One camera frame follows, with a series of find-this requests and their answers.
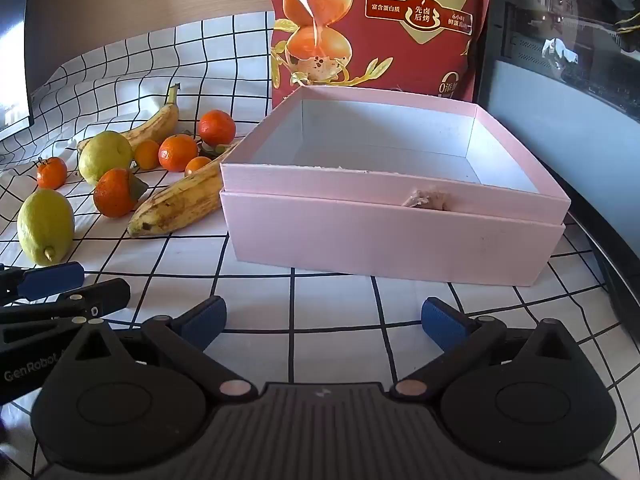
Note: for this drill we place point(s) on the yellow lemon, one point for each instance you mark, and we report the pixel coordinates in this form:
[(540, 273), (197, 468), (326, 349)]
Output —
[(45, 225)]

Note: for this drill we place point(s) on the red snack bag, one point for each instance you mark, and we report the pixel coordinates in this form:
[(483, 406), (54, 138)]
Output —
[(400, 60)]

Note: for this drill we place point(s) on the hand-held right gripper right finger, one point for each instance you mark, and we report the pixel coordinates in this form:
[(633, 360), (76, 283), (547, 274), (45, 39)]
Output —
[(440, 320)]

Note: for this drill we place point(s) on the curved banana with sticker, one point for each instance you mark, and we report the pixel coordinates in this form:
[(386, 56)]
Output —
[(155, 127)]

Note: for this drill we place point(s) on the white checked cloth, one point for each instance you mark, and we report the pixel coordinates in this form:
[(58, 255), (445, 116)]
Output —
[(320, 305)]

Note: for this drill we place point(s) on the black monitor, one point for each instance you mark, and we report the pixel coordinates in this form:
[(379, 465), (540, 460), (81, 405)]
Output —
[(12, 60)]

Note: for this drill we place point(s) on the small tangerine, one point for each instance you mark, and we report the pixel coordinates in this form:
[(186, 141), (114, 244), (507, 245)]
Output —
[(146, 155), (196, 165)]

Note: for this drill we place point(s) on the pink cardboard box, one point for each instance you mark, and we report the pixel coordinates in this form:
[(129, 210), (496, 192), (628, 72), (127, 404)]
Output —
[(380, 240)]

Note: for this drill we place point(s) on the tangerine with leaf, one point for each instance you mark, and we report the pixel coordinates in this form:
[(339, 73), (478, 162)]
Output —
[(114, 194)]

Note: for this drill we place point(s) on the green lemon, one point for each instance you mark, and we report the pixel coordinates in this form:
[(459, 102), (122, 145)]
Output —
[(105, 157)]

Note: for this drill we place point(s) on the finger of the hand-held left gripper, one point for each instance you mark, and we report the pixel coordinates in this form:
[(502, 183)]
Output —
[(100, 295), (50, 279)]

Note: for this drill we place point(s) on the spotted ripe banana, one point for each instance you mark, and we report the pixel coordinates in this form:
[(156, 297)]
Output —
[(180, 202)]

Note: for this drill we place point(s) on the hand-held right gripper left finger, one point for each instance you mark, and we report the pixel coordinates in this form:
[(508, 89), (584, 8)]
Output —
[(205, 322)]

